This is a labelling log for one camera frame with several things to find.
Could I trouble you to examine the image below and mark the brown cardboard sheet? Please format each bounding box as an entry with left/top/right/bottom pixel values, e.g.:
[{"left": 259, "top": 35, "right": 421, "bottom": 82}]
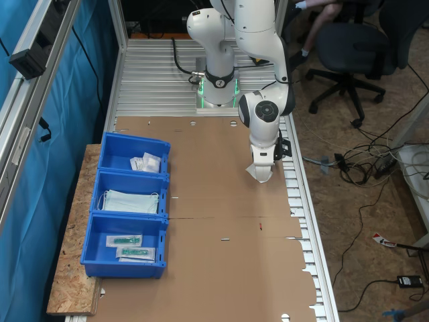
[{"left": 87, "top": 115, "right": 318, "bottom": 322}]

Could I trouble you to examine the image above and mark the blue tape piece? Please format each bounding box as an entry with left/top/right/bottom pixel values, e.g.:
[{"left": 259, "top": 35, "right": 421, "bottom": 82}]
[{"left": 381, "top": 308, "right": 408, "bottom": 322}]

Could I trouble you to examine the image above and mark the horizontal aluminium frame beam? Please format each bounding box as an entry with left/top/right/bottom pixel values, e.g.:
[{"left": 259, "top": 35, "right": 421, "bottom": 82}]
[{"left": 0, "top": 0, "right": 83, "bottom": 232}]

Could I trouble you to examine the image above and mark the person's leg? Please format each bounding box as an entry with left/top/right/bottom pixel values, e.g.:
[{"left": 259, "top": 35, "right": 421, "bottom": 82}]
[
  {"left": 288, "top": 1, "right": 339, "bottom": 70},
  {"left": 294, "top": 0, "right": 331, "bottom": 11}
]

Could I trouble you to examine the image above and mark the grey aluminium table leg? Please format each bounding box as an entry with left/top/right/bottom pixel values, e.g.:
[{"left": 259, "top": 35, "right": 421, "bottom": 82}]
[{"left": 390, "top": 97, "right": 429, "bottom": 152}]

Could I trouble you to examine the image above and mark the dark office chair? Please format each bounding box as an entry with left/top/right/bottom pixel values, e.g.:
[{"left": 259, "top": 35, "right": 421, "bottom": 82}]
[{"left": 305, "top": 0, "right": 420, "bottom": 130}]

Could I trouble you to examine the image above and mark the stack of face masks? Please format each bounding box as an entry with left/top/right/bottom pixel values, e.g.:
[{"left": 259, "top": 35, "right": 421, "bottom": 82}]
[{"left": 97, "top": 189, "right": 160, "bottom": 215}]

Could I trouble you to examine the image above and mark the white printed flat packet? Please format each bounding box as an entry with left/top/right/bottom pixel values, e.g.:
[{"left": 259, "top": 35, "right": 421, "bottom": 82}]
[{"left": 129, "top": 156, "right": 149, "bottom": 172}]

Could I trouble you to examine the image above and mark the clear packet with green syringe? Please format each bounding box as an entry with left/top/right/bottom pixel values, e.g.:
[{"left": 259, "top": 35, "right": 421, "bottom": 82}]
[
  {"left": 106, "top": 234, "right": 143, "bottom": 248},
  {"left": 115, "top": 247, "right": 158, "bottom": 260}
]

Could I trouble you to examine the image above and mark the clear gauze pad packet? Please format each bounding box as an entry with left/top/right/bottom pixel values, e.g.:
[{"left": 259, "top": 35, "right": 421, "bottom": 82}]
[{"left": 142, "top": 152, "right": 162, "bottom": 173}]

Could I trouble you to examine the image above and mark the hanging black cable with connector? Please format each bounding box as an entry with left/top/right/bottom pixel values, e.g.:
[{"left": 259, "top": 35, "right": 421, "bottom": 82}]
[{"left": 37, "top": 116, "right": 52, "bottom": 144}]

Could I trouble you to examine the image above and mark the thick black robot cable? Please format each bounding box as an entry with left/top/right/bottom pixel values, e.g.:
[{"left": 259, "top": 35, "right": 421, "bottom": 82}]
[{"left": 171, "top": 36, "right": 202, "bottom": 85}]

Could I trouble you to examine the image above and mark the black floor power strip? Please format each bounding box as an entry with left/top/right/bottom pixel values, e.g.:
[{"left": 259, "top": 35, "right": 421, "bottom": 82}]
[{"left": 373, "top": 154, "right": 400, "bottom": 179}]

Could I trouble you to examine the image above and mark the blue plastic bin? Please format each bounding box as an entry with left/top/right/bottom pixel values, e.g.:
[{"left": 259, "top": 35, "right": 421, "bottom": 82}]
[
  {"left": 90, "top": 168, "right": 171, "bottom": 217},
  {"left": 99, "top": 131, "right": 172, "bottom": 175},
  {"left": 80, "top": 211, "right": 169, "bottom": 279}
]

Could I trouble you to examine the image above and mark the black metal stand foot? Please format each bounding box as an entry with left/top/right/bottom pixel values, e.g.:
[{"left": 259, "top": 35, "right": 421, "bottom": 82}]
[{"left": 397, "top": 243, "right": 429, "bottom": 266}]

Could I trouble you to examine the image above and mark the red white sticker piece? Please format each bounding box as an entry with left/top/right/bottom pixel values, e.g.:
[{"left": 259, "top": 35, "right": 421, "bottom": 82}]
[{"left": 371, "top": 231, "right": 398, "bottom": 248}]

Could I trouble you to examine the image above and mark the aluminium frame post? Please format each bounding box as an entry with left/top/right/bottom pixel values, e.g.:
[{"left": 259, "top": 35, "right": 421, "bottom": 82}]
[
  {"left": 270, "top": 0, "right": 284, "bottom": 44},
  {"left": 107, "top": 0, "right": 130, "bottom": 51}
]

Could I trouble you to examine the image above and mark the black power adapter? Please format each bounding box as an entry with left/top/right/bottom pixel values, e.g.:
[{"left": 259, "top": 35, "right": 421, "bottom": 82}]
[{"left": 397, "top": 274, "right": 422, "bottom": 288}]

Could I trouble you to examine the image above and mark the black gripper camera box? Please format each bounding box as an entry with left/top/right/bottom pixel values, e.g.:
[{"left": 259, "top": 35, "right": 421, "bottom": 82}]
[{"left": 273, "top": 136, "right": 292, "bottom": 162}]

